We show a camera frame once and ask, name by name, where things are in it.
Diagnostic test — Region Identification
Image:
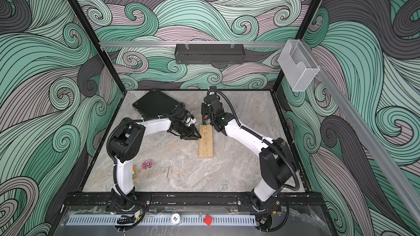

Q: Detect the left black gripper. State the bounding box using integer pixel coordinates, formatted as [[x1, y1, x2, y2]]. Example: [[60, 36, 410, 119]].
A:
[[176, 123, 202, 141]]

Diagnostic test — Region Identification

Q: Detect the wooden block with nails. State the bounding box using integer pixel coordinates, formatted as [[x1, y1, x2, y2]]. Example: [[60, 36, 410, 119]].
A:
[[199, 125, 214, 158]]

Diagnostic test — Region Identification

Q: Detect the claw hammer orange black handle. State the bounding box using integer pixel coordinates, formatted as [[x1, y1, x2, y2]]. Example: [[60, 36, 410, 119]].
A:
[[202, 115, 210, 125]]

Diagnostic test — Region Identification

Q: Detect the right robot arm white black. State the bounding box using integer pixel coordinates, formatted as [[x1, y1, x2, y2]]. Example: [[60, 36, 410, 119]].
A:
[[201, 87, 300, 212]]

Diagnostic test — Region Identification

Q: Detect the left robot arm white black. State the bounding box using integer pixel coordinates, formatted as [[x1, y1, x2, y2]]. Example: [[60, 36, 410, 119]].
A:
[[106, 102, 201, 212]]

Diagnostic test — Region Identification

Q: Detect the black hard case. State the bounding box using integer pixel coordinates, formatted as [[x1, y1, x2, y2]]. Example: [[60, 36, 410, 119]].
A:
[[132, 90, 188, 119]]

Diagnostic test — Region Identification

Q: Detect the pink toy car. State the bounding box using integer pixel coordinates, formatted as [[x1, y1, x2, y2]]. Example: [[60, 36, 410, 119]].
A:
[[142, 160, 153, 170]]

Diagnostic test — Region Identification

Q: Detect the rubiks cube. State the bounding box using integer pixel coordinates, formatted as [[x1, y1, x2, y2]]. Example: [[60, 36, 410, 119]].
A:
[[132, 167, 137, 181]]

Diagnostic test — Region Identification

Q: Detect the white round knob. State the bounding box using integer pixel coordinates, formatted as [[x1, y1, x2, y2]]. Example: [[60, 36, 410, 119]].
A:
[[171, 213, 182, 225]]

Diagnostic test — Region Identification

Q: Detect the red cube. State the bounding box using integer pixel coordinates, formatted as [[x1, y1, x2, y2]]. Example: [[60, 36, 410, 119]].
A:
[[203, 215, 213, 226]]

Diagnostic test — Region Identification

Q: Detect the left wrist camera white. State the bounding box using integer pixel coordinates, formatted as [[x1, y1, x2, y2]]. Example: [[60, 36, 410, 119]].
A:
[[185, 114, 196, 126]]

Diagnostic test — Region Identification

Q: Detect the black wall tray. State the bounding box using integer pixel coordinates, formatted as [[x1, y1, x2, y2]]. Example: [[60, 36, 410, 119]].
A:
[[175, 44, 246, 66]]

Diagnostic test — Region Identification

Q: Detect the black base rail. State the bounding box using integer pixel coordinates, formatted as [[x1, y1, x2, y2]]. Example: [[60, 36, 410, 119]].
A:
[[63, 192, 325, 213]]

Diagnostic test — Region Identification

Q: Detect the aluminium wall rail back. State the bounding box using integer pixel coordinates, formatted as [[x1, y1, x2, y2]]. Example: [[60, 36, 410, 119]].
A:
[[99, 40, 286, 49]]

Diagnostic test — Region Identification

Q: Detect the aluminium wall rail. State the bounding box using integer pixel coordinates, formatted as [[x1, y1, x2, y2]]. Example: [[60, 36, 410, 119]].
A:
[[303, 43, 420, 225], [99, 40, 286, 49]]

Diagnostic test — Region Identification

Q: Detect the clear mesh wall holder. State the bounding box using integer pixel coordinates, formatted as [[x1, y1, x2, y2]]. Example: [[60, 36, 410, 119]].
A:
[[278, 39, 320, 92]]

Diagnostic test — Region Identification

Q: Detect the white slotted cable duct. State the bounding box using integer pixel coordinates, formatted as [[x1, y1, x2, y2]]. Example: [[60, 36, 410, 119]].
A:
[[65, 214, 257, 227]]

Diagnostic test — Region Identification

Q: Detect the aluminium wall rail right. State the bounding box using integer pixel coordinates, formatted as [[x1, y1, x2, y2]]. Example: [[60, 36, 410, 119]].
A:
[[303, 43, 420, 225]]

